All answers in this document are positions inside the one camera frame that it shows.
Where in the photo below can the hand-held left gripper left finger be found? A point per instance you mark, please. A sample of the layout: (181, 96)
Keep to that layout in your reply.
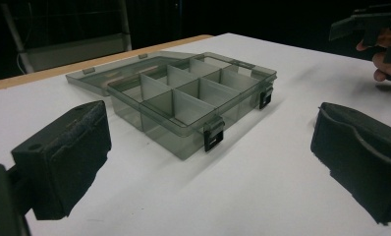
(66, 157)

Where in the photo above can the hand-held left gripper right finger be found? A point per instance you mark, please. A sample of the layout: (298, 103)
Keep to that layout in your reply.
(363, 154)

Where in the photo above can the clear grey compartment organizer box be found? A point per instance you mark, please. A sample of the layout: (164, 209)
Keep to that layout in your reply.
(183, 98)

